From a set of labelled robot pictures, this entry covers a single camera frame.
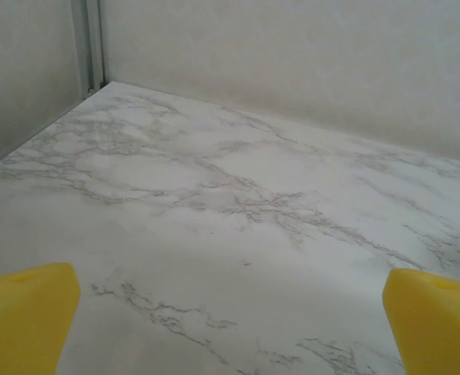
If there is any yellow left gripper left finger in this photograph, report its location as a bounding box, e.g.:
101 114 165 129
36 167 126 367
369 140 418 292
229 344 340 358
0 262 83 375

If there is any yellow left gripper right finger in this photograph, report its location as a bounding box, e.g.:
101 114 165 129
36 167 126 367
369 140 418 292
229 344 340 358
382 267 460 375

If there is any aluminium frame post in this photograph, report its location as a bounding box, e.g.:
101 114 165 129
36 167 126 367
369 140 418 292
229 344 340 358
71 0 106 97

